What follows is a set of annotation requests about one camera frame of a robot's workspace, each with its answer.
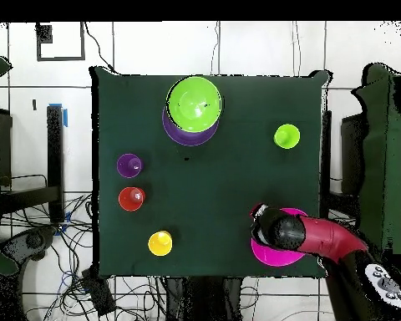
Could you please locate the large pink plastic bowl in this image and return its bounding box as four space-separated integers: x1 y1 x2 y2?
250 206 310 268

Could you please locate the purple plastic bowl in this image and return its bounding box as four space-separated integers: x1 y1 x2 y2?
161 105 221 147

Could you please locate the large green plastic bowl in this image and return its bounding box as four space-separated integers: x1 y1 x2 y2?
166 75 223 134

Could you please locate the dark green tablecloth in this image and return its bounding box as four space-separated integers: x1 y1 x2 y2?
88 65 331 280

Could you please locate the lime green plastic cup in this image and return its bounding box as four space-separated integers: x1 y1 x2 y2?
272 123 301 150

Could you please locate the yellow plastic cup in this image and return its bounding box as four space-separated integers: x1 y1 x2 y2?
147 230 174 257

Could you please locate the orange plastic cup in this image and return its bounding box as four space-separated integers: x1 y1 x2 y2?
118 186 147 212

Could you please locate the purple plastic cup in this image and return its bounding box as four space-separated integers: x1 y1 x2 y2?
116 152 145 179

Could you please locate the black power strip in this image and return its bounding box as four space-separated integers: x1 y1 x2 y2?
81 267 117 317

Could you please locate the black metal stand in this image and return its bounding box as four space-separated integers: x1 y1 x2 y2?
46 104 65 225

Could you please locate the black office chair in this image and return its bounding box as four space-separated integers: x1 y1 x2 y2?
0 225 58 268

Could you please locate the tangle of cables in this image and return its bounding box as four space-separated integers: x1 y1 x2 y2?
1 191 170 321

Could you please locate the thin black cable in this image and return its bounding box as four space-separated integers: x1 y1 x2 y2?
84 22 116 73

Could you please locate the black square frame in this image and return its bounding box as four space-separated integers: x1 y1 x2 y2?
35 22 86 62

